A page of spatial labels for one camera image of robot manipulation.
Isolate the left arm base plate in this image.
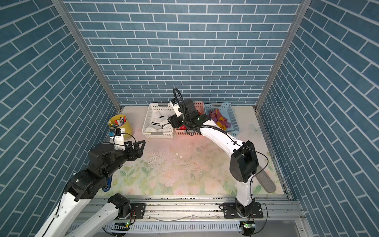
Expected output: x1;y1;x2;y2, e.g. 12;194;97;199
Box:
116;203;146;221

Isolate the white plastic basket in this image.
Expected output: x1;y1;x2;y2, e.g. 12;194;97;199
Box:
142;103;175;139

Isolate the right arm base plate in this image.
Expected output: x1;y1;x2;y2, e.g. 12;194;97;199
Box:
219;201;264;219

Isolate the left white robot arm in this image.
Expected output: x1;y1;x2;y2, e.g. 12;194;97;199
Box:
36;132;146;237

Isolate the yellow pen cup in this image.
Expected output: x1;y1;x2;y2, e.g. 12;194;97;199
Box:
108;115;133;139

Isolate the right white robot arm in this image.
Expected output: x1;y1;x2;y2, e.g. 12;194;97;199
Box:
168;87;259;217

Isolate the grey oval pad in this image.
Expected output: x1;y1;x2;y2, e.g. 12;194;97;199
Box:
255;166;276;193

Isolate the purple striped sock front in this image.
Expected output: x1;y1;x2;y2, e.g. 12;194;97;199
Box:
209;109;232;131

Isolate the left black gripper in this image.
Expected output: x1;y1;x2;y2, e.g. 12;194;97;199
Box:
102;139;147;178

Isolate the blue plastic basket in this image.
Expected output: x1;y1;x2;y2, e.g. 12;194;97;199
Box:
204;102;239;137

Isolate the pink plastic basket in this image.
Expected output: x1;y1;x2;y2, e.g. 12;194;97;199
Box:
175;101;205;136

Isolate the aluminium front rail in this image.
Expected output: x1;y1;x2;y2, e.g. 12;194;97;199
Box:
53;195;311;235

